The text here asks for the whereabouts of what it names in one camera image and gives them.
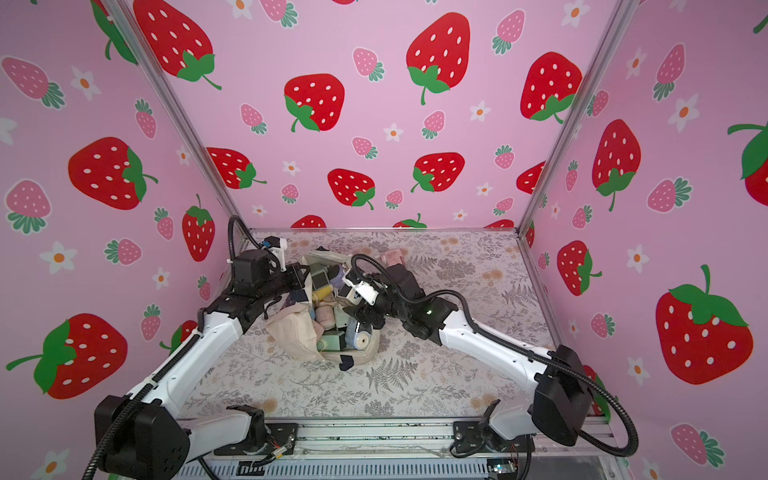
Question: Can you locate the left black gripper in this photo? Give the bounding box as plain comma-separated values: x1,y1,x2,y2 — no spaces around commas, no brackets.
255,263,310,308

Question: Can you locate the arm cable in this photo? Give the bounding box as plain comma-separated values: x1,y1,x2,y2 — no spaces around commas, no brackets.
80,215,265,480
350,253,640,458

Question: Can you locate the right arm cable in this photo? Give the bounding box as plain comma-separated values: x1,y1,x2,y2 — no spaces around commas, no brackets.
350,253,640,458

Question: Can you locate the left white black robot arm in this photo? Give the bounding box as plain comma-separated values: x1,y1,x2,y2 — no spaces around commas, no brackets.
83,263,308,479

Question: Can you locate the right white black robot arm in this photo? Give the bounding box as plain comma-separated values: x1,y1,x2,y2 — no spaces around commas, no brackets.
344,264,598,447

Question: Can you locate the yellow pencil sharpener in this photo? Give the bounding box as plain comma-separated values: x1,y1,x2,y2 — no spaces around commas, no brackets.
312,284,333,303

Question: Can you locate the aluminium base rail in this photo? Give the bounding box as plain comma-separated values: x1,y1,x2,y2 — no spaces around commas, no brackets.
116,416,634,480

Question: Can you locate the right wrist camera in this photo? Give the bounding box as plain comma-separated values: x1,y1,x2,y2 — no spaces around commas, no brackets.
339,271,379,306

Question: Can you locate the mint green pencil sharpener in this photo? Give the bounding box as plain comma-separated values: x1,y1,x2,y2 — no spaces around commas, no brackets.
316,331,347,352

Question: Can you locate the pink pencil sharpener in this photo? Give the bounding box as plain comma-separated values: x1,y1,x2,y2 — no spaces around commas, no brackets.
381,249,404,267

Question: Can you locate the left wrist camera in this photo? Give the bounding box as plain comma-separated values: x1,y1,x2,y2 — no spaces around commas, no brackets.
230,236,287,285

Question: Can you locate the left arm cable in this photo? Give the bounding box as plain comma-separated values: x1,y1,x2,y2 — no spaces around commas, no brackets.
80,215,265,480

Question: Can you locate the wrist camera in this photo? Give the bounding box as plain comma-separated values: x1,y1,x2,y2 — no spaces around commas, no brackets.
230,236,287,285
339,271,379,306

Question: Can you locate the cream canvas tote bag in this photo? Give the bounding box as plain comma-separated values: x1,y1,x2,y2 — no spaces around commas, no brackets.
266,250,381,371

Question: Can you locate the light blue pencil sharpener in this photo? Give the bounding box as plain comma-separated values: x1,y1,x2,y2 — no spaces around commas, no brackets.
345,319,373,350

